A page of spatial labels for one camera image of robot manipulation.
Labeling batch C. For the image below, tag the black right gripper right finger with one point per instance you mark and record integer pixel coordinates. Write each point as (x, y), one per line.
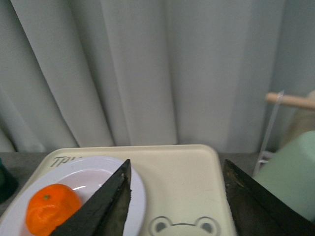
(257, 212)

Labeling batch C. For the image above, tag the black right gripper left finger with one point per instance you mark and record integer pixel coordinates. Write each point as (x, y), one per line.
(105, 212)

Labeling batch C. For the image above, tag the white round plate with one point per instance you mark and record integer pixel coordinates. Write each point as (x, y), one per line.
(86, 175)

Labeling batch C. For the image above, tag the orange mandarin fruit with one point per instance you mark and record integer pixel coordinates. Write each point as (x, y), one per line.
(49, 207)

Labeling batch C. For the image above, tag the green plastic cup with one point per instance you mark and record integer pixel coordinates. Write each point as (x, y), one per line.
(290, 175)

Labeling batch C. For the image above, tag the cream bear serving tray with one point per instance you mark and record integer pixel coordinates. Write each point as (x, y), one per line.
(185, 192)

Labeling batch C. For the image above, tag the dark green mug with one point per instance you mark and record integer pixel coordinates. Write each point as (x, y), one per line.
(8, 183)

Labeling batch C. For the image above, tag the beige plastic cup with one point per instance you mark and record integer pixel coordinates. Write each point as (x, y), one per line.
(303, 120)

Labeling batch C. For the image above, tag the cup rack with wooden bar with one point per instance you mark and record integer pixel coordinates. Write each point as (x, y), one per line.
(279, 99)

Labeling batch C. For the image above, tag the grey curtain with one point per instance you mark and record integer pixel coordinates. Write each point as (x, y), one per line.
(100, 73)

